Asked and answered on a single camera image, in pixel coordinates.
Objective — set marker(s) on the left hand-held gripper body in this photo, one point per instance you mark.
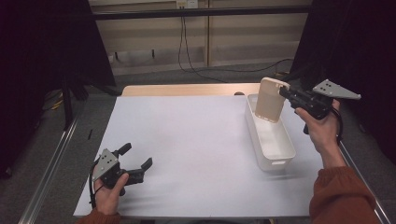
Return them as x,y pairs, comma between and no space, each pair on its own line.
106,165

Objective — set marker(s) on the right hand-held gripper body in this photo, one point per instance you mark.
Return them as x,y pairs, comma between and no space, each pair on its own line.
311,101

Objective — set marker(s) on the beige phone case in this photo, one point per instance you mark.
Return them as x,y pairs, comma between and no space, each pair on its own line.
269,99

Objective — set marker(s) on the white plastic bin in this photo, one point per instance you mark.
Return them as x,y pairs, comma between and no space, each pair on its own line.
274,140

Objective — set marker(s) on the person's right hand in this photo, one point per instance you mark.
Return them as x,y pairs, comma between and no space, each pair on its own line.
325,130

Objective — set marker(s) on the person's left hand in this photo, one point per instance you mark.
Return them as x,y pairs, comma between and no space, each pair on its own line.
107,200

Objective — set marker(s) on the small black floor piece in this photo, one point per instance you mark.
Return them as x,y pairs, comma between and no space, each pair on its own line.
90,134

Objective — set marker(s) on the white board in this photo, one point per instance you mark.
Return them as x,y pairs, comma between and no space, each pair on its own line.
186,140

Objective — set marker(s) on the black metal stand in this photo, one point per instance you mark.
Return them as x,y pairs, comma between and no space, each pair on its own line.
67,105

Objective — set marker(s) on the black curtain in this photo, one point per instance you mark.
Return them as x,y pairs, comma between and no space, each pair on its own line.
367,46
46,46

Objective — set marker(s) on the wooden table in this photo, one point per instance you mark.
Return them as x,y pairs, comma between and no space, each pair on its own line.
186,89

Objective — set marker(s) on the black horizontal bar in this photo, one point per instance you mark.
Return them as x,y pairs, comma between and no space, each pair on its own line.
199,12

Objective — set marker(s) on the white power outlet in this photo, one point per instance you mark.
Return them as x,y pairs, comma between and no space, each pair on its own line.
186,3

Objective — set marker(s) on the aluminium rail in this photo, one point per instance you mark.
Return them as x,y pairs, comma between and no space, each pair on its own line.
46,177
373,193

